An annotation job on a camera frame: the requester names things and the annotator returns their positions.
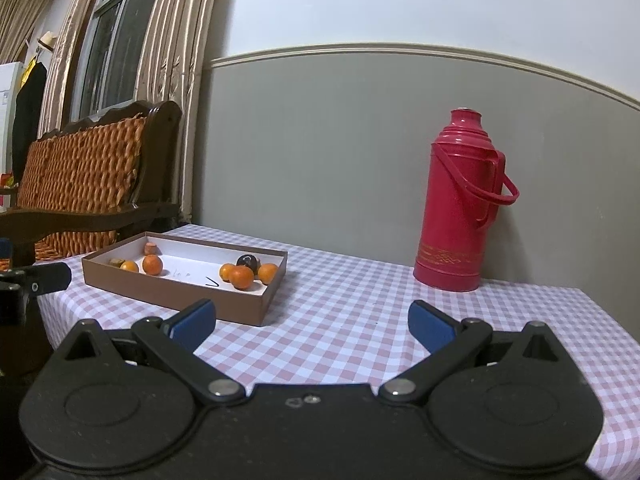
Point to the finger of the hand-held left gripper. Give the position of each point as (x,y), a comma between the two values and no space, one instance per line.
(45,277)
(4,249)

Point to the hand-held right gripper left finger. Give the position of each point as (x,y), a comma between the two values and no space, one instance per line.
(195,322)

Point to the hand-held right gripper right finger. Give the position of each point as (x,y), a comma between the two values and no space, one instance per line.
(430,327)

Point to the small orange mandarin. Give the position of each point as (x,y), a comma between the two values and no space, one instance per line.
(152,264)
(225,272)
(267,272)
(242,277)
(129,267)

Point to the shallow brown cardboard box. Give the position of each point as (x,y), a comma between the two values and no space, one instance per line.
(190,260)

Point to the small olive-brown date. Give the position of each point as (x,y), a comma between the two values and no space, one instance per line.
(117,262)

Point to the dark purple round fruit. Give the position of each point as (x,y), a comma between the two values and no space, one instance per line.
(248,261)

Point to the small orange-brown fruit chunk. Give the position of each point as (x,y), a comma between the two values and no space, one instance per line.
(150,248)

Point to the red and yellow item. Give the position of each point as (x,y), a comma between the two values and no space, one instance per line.
(6,180)

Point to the pink checked tablecloth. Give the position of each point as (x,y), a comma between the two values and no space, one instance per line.
(350,285)

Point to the wooden wicker sofa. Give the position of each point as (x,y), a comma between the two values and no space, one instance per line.
(75,170)

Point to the red thermos flask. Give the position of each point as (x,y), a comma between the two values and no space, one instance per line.
(450,210)

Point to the white refrigerator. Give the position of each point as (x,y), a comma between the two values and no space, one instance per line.
(6,125)

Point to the black hanging coat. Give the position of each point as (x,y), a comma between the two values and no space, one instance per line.
(27,120)

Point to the dark wooden sofa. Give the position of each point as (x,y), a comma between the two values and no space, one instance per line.
(165,160)

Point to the yellow hanging cloth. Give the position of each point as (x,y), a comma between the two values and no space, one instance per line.
(25,72)

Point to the narrow beige satin curtain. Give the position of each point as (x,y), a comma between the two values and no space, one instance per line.
(65,60)

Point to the cream straw hat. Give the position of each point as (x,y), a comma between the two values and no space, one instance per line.
(47,41)

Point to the plain beige pleated curtain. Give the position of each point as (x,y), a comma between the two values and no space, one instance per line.
(20,10)

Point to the wide beige satin curtain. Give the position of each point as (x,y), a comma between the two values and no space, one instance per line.
(175,60)

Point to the window with white frame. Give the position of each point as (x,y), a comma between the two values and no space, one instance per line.
(110,60)

